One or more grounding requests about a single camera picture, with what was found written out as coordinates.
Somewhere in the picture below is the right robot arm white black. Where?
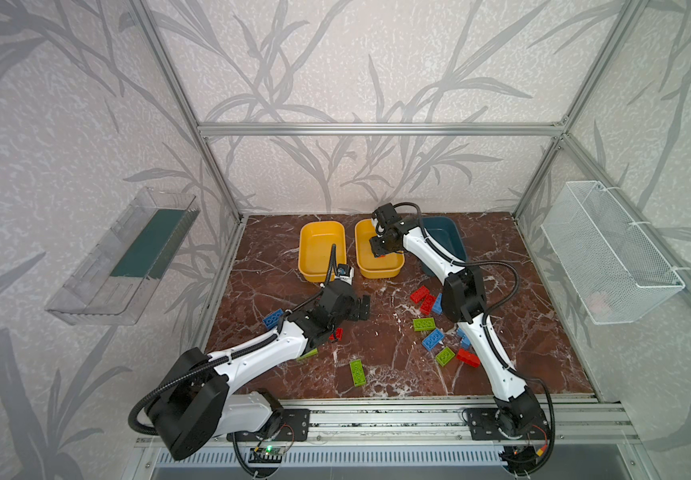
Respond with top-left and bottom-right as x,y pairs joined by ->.
371,202 -> 555,445

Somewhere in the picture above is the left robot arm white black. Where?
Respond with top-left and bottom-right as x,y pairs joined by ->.
127,279 -> 371,460

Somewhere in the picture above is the middle yellow plastic bin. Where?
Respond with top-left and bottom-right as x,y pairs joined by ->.
355,219 -> 405,279

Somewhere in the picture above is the yellow plastic bin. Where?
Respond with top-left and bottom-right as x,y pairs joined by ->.
298,221 -> 347,283
355,219 -> 405,279

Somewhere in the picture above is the green lego front left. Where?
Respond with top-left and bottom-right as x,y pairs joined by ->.
295,349 -> 318,362

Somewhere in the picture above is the dark teal plastic bin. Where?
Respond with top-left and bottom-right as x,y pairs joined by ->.
423,216 -> 467,261

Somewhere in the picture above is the green lego centre right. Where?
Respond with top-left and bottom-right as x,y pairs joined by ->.
413,317 -> 437,332

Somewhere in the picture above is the long green lego front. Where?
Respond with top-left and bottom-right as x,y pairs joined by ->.
349,359 -> 367,387

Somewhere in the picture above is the left yellow plastic bin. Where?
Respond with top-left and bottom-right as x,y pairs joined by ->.
298,221 -> 347,283

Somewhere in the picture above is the green lego front right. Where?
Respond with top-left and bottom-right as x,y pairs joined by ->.
435,347 -> 457,367

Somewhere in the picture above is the right wiring connector bundle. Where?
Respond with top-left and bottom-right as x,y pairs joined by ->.
499,443 -> 553,478

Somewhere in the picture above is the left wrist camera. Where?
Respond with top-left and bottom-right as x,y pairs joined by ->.
335,264 -> 355,284

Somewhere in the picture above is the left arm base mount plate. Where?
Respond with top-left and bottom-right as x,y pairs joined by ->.
227,409 -> 311,442

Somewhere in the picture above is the green circuit board with wires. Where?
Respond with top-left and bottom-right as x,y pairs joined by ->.
247,445 -> 290,468

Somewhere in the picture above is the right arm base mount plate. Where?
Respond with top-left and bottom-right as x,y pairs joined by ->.
463,407 -> 551,441

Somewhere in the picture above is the aluminium front rail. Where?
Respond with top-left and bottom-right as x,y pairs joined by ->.
133,400 -> 643,448

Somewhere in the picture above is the clear plastic wall tray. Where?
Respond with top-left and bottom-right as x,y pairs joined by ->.
45,187 -> 200,326

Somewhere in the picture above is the white wire mesh basket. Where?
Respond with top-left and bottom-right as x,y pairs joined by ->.
541,180 -> 685,325

